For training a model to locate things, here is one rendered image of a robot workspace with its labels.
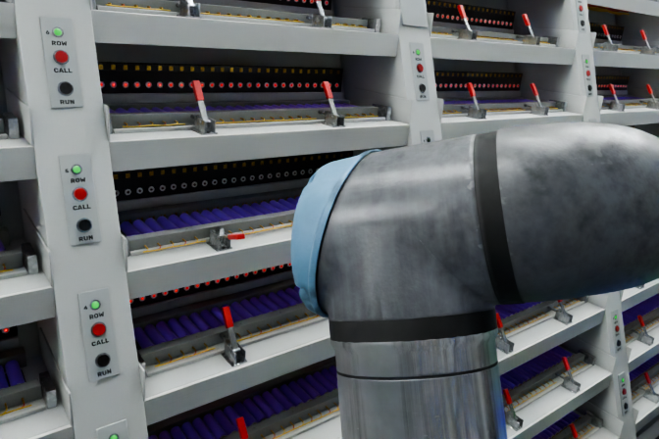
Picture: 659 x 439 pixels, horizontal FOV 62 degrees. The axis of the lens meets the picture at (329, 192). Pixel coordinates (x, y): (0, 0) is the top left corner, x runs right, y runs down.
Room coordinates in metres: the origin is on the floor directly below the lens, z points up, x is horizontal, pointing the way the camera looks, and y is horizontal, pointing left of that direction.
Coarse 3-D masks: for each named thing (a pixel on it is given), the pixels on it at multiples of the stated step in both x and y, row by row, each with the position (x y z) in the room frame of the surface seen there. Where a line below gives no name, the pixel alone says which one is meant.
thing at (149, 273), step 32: (192, 192) 1.02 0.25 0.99; (224, 192) 1.06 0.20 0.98; (256, 192) 1.10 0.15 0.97; (128, 256) 0.82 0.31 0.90; (160, 256) 0.84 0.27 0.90; (192, 256) 0.84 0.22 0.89; (224, 256) 0.87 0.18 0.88; (256, 256) 0.91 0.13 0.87; (288, 256) 0.95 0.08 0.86; (128, 288) 0.78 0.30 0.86; (160, 288) 0.81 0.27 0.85
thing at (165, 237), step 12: (264, 216) 0.98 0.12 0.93; (276, 216) 0.98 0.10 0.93; (288, 216) 1.00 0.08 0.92; (180, 228) 0.89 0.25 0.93; (192, 228) 0.89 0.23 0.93; (204, 228) 0.90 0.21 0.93; (228, 228) 0.93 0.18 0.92; (240, 228) 0.94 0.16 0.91; (252, 228) 0.94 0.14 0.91; (132, 240) 0.83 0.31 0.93; (144, 240) 0.84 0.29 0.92; (156, 240) 0.85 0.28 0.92; (168, 240) 0.86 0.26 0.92; (180, 240) 0.88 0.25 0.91; (204, 240) 0.88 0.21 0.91; (144, 252) 0.83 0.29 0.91
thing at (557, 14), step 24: (528, 0) 1.66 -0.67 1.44; (552, 0) 1.60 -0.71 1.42; (552, 24) 1.60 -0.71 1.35; (576, 24) 1.56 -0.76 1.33; (576, 48) 1.56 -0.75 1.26; (528, 72) 1.68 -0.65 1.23; (552, 72) 1.62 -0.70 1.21; (576, 72) 1.56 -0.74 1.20; (576, 336) 1.63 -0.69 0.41; (600, 336) 1.57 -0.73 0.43; (624, 336) 1.61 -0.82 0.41; (624, 360) 1.60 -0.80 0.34; (600, 408) 1.59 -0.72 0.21; (624, 432) 1.57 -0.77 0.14
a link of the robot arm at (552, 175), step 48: (528, 144) 0.32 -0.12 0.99; (576, 144) 0.32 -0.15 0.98; (624, 144) 0.33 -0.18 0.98; (528, 192) 0.31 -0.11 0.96; (576, 192) 0.30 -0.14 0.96; (624, 192) 0.31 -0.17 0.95; (528, 240) 0.31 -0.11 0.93; (576, 240) 0.30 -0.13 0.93; (624, 240) 0.31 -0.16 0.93; (528, 288) 0.32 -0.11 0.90; (576, 288) 0.32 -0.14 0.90; (624, 288) 0.35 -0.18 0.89
